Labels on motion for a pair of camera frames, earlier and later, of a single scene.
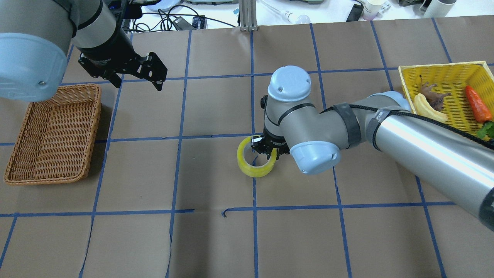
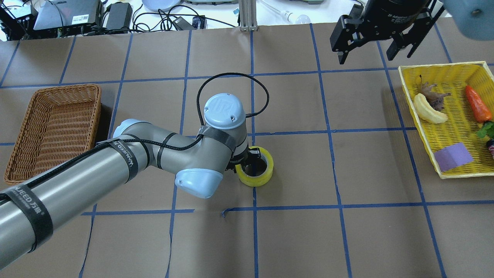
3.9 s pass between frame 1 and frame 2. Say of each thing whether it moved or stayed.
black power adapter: stayed
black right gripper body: moved
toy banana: stayed
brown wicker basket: stayed
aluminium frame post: stayed
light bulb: stayed
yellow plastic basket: stayed
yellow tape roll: moved
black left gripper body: moved
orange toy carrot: stayed
